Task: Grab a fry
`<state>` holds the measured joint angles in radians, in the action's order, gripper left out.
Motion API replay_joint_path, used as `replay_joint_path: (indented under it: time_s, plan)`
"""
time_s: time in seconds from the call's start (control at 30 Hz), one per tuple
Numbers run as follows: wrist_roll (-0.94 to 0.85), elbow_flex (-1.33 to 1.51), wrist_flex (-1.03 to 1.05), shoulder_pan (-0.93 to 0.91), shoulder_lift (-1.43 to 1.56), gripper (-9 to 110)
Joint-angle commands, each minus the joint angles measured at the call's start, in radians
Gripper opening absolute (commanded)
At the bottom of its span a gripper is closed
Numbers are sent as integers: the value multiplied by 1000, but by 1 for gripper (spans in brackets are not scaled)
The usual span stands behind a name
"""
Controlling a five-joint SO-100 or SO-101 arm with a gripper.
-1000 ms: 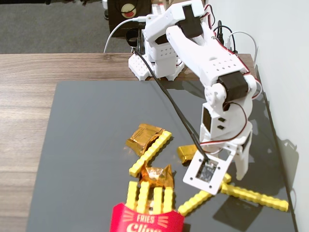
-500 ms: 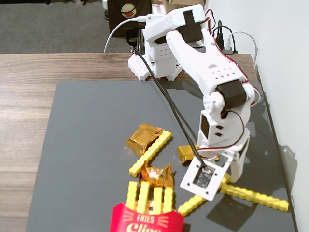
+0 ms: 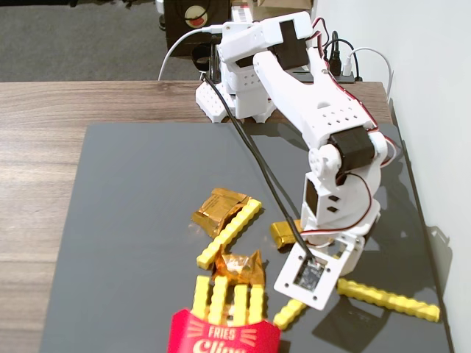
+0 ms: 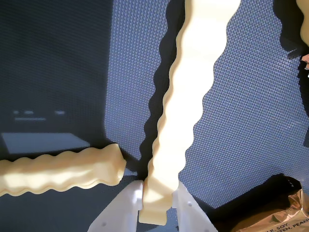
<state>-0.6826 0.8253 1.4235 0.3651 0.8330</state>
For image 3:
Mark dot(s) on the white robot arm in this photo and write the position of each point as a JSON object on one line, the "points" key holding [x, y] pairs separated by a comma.
{"points": [[294, 99]]}

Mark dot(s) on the grey mat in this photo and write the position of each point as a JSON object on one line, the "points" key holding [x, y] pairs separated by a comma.
{"points": [[147, 220]]}

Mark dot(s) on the round cream red sticker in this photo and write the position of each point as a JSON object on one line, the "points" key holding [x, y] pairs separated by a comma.
{"points": [[195, 15]]}

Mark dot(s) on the yellow toy fry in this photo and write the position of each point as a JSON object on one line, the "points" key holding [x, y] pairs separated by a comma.
{"points": [[240, 305], [390, 299], [257, 305], [232, 231], [201, 298], [218, 299], [289, 314]]}

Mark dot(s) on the orange candy wrapper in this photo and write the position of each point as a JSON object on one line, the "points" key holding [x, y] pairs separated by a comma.
{"points": [[239, 266]]}

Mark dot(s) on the red fries carton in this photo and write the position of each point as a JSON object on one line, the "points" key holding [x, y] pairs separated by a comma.
{"points": [[221, 336]]}

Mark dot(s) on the crumpled gold wrapper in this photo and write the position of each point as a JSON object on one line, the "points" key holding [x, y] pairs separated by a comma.
{"points": [[215, 211]]}

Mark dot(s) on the white barcode label box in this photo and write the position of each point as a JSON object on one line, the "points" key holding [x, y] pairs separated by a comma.
{"points": [[243, 14]]}

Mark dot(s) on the grey metal object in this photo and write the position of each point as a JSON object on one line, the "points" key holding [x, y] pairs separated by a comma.
{"points": [[160, 14]]}

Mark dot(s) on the white mounted camera board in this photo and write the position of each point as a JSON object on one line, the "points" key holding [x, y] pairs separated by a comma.
{"points": [[309, 276]]}

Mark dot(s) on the brown cardboard box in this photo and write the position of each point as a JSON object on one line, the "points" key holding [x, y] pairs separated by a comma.
{"points": [[283, 5]]}

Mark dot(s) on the gold wrapped candy bar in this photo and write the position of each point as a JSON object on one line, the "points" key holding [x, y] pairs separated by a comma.
{"points": [[283, 233]]}

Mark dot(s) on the black box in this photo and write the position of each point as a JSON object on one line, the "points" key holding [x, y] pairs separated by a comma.
{"points": [[176, 33]]}

